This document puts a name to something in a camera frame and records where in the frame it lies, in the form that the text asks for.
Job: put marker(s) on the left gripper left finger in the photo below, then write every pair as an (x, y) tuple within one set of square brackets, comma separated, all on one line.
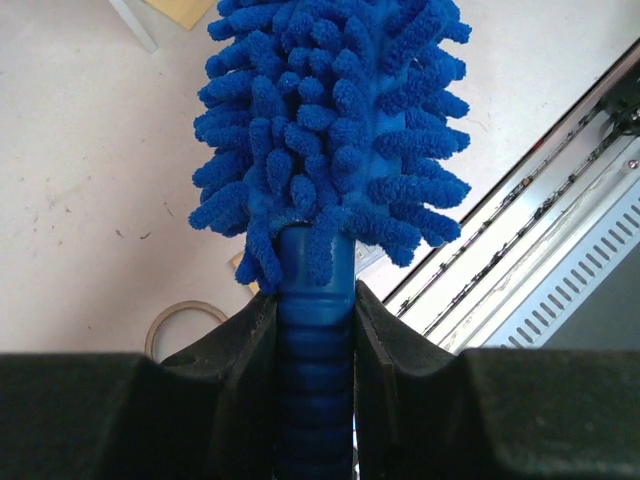
[(205, 412)]

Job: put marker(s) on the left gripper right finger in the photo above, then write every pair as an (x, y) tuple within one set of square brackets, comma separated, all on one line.
[(488, 413)]

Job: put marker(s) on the blue microfiber duster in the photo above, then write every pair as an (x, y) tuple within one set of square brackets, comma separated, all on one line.
[(330, 122)]

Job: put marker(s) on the calculator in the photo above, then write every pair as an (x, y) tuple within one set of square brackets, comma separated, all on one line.
[(364, 257)]

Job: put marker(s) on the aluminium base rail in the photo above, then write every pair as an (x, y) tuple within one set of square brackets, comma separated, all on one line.
[(545, 237)]

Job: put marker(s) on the white bookshelf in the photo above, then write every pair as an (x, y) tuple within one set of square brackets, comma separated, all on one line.
[(132, 21)]

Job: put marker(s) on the yellow sticky note pad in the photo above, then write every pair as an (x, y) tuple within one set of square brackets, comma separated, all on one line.
[(185, 13)]

